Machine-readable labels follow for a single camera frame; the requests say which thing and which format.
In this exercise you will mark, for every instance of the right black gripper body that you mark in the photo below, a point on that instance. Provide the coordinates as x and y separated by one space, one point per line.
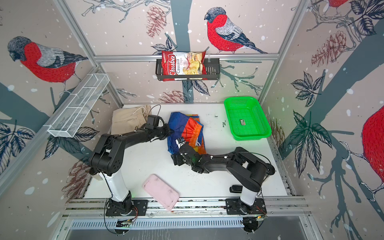
181 160

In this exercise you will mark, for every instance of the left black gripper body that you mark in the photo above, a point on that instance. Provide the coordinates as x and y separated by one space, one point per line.
162 132

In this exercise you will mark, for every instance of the multicoloured shorts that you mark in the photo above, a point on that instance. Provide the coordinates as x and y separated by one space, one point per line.
188 127

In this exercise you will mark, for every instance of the beige shorts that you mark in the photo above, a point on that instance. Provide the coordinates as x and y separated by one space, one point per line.
127 120

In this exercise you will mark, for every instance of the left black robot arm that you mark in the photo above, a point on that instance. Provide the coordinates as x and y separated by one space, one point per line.
107 160

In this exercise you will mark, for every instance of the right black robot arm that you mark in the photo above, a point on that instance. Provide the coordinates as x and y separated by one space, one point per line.
245 166

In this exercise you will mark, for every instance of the pink plastic tray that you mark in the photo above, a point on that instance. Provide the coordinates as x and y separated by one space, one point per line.
163 193

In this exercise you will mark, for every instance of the small black device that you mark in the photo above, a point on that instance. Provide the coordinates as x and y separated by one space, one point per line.
237 189

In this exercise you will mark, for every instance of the green plastic basket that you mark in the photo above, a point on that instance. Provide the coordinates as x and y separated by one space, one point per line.
246 118

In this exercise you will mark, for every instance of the red cassava chips bag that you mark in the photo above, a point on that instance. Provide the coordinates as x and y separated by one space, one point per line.
176 64

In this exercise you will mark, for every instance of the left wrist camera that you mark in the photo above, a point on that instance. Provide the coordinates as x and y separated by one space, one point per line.
152 122

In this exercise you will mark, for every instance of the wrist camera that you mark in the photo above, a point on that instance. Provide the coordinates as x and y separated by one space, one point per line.
180 142
152 122

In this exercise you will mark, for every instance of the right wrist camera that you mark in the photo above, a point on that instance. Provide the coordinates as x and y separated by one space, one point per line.
180 142

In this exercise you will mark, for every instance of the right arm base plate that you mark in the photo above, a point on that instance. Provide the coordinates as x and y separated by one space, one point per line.
234 206

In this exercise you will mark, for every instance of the black wire wall basket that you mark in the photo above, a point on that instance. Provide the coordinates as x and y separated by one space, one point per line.
212 66

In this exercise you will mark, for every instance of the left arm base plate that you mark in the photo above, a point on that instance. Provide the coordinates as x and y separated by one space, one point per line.
127 208

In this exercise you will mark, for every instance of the white wire wall basket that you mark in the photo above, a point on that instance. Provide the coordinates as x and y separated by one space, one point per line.
72 117

